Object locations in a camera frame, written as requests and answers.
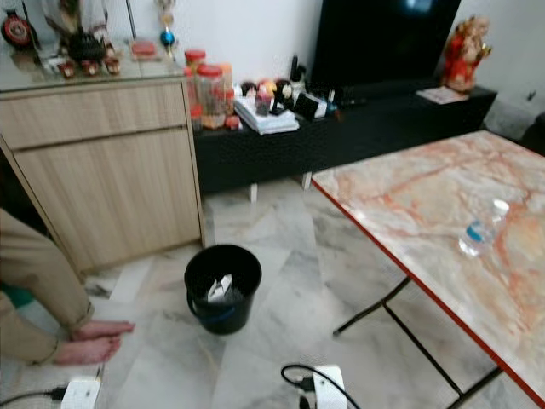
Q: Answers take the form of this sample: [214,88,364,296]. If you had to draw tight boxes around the red and gold figurine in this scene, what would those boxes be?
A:
[441,14,494,94]

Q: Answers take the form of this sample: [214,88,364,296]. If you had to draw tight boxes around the pale printed booklet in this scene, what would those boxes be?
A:
[415,86,472,107]

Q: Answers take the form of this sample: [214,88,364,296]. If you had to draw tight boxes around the white power strip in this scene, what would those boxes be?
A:
[60,377,102,409]
[305,365,349,409]

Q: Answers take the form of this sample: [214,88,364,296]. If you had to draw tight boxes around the small pink box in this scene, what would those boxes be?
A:
[129,40,160,60]

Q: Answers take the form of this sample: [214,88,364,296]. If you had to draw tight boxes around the large red lid snack jar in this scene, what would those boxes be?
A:
[194,64,228,130]

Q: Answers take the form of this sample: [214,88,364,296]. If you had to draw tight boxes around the dark round teapot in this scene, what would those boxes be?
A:
[69,32,108,65]

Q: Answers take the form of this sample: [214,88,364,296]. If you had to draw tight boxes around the clear plastic water bottle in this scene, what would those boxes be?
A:
[457,199,511,259]

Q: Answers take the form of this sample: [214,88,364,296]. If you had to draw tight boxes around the crumpled white paper trash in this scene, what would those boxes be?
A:
[207,274,235,304]

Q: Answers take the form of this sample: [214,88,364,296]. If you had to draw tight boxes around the person's bare foot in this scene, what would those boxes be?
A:
[70,320,136,342]
[53,337,122,366]

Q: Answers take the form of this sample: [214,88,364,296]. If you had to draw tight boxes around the black low TV console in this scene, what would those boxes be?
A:
[192,84,498,196]

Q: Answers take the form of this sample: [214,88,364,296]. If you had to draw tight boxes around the small black box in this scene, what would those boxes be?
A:
[292,92,323,121]

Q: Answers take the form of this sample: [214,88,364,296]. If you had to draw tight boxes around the marble pattern folding table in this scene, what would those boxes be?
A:
[311,130,545,409]

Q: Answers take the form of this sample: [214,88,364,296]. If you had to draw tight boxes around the black round rubbish bin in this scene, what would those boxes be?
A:
[184,245,263,336]

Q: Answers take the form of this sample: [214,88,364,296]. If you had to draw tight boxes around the grey sofa corner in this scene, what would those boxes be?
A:
[489,94,545,156]

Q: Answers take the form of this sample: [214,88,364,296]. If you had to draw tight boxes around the stack of white books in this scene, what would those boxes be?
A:
[233,95,300,136]

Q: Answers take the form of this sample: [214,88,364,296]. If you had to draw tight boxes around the small red lid snack jar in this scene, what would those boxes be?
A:
[184,49,208,79]

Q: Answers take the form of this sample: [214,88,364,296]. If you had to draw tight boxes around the trophy with blue ball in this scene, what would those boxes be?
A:
[156,0,181,53]

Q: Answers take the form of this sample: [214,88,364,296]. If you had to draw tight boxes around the round red black ornament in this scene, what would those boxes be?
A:
[1,9,36,50]

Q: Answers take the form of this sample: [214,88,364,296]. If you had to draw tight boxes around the black power cable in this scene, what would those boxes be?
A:
[279,363,360,409]

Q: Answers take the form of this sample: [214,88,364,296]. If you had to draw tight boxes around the light wooden cabinet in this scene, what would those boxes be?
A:
[0,78,208,275]

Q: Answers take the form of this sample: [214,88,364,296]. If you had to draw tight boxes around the black flat television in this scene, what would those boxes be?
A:
[309,0,463,91]

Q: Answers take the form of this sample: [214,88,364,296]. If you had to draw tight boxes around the person's legs in khaki trousers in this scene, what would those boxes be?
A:
[0,209,96,366]

